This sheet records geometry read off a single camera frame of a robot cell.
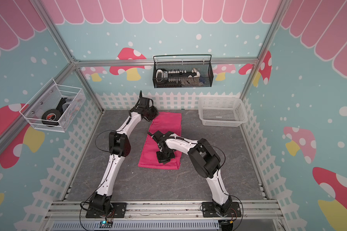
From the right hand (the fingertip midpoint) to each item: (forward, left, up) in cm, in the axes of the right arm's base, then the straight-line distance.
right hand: (162, 162), depth 90 cm
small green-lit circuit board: (-32, +28, -3) cm, 42 cm away
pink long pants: (+32, +1, +1) cm, 32 cm away
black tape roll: (+8, +51, +35) cm, 62 cm away
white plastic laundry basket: (+46, -47, -2) cm, 65 cm away
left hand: (+38, +4, +5) cm, 39 cm away
